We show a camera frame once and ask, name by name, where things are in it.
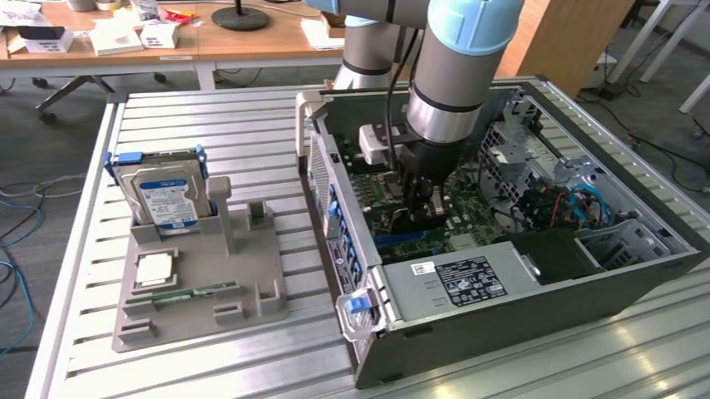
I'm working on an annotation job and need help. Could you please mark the green motherboard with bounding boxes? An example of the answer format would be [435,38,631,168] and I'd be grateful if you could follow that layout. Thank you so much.
[332,136,510,265]

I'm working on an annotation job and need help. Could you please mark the white box with label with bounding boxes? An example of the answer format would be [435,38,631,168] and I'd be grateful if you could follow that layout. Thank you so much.
[140,22,181,50]

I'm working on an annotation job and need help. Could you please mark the red packet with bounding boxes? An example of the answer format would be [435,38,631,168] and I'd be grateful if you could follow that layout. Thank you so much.
[163,8,200,24]

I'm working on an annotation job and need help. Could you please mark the grey power supply unit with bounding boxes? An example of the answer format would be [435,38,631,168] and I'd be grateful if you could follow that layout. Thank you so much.
[381,242,542,323]

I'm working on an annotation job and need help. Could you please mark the blue case latch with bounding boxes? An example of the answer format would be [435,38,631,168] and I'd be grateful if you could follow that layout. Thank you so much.
[343,290,371,319]

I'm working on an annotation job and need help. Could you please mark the white open cardboard box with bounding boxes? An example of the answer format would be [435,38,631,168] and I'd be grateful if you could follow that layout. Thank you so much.
[88,27,145,57]

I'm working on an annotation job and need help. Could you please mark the CPU socket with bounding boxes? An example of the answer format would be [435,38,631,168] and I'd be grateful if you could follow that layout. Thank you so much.
[371,170,401,201]

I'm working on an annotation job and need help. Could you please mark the wooden cabinet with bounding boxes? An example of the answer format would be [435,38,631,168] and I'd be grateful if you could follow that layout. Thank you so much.
[496,0,636,97]

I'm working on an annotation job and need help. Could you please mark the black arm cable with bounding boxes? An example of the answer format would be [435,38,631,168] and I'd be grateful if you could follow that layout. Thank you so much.
[385,28,428,175]

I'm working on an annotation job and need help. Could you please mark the red wire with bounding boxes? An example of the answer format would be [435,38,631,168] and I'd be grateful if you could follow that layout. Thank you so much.
[548,191,574,229]

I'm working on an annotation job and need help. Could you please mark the silver CPU chip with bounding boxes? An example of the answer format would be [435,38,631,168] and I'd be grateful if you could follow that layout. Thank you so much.
[134,253,173,287]

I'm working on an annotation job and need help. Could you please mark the black floor cable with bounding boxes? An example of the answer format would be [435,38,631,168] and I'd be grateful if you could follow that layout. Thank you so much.
[603,41,710,192]

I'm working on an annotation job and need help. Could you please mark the blue floor cable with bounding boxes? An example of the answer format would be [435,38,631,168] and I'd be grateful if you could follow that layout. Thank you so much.
[0,198,44,357]

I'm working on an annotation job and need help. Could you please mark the green RAM stick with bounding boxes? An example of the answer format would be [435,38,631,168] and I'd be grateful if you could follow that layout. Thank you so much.
[125,281,239,307]

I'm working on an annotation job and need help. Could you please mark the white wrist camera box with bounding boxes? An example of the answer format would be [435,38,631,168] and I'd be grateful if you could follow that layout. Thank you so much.
[357,123,409,165]

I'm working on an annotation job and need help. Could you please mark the dark open PC case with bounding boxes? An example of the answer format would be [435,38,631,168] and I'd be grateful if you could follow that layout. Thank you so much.
[295,81,710,391]

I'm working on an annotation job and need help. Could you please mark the hard disk in blue caddy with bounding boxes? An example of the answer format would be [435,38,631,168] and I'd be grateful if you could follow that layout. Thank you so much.
[101,144,209,238]

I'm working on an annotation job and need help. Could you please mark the silver disk bay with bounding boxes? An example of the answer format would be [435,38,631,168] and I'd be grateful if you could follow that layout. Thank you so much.
[574,219,672,272]

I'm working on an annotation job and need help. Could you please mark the white paper sheets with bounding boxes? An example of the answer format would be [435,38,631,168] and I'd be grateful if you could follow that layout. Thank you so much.
[0,2,45,27]

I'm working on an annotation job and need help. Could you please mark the wooden desk white frame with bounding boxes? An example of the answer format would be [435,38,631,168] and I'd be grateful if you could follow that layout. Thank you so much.
[0,0,500,91]

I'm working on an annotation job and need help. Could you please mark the white table frame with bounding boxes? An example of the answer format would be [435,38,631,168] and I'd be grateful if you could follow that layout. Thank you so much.
[607,0,710,114]

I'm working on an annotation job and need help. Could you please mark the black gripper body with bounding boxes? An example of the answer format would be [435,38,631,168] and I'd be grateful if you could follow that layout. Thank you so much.
[397,138,468,188]

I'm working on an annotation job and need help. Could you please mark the black graphics card with fan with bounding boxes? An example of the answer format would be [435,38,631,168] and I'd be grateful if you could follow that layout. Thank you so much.
[381,207,448,237]

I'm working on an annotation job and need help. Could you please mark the black floor power strip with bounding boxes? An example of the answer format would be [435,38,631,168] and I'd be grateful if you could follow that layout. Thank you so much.
[575,82,626,103]

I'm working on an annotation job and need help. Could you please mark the black round lamp base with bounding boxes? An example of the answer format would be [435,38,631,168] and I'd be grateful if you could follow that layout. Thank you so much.
[211,0,272,32]

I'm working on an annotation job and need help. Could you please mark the white booklet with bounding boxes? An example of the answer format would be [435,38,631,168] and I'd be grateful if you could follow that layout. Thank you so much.
[300,18,345,51]

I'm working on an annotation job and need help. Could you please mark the grey floor cable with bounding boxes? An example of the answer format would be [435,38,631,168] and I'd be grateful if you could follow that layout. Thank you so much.
[0,174,88,199]

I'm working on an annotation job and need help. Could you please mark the white box black lid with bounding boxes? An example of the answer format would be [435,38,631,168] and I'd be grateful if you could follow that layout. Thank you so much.
[16,25,76,54]

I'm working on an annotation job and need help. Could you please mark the black caster leg frame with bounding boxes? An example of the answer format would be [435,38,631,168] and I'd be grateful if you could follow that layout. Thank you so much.
[36,72,168,124]

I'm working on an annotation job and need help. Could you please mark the blue data wire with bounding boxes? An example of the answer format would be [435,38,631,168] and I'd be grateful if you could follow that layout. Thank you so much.
[570,182,615,229]

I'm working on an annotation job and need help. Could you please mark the grey plastic parts rack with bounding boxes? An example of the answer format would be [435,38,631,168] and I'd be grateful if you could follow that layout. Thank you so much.
[109,175,291,354]

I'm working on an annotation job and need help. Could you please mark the blue expansion slot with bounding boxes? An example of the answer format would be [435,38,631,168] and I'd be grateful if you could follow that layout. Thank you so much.
[373,232,439,250]

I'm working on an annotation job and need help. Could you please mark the perforated metal drive cage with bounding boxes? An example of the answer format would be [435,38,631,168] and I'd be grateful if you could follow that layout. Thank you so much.
[475,89,562,209]

